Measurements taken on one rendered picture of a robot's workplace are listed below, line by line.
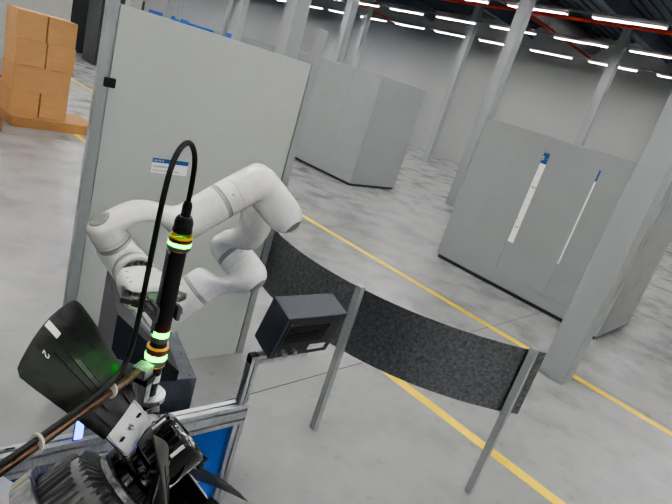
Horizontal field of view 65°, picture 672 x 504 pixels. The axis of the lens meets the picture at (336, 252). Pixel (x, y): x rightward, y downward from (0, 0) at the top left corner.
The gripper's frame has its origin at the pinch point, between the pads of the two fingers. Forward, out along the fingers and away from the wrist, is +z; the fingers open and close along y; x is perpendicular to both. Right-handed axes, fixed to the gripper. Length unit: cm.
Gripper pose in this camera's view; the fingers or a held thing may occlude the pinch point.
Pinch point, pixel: (164, 310)
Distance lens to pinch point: 108.6
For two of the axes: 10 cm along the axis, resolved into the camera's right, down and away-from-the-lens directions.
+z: 6.1, 4.1, -6.8
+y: -7.4, -0.1, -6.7
